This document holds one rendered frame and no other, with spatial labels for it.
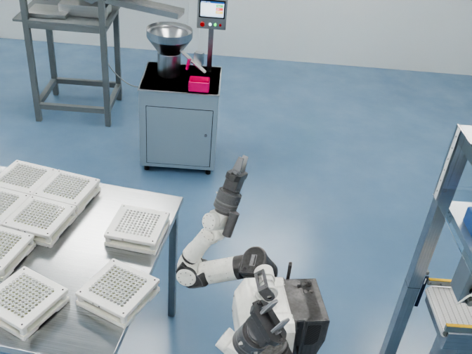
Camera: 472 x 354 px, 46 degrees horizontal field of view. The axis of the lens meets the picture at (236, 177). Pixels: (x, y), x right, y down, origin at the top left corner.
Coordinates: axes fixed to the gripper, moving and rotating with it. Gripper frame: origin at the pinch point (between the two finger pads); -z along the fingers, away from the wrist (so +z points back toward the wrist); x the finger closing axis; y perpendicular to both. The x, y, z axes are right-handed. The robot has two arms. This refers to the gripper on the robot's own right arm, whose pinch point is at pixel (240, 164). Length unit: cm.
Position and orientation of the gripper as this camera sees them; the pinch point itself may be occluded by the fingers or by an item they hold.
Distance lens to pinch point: 197.9
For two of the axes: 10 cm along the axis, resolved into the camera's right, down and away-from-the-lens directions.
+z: -3.4, 9.1, 2.5
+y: -8.9, -3.9, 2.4
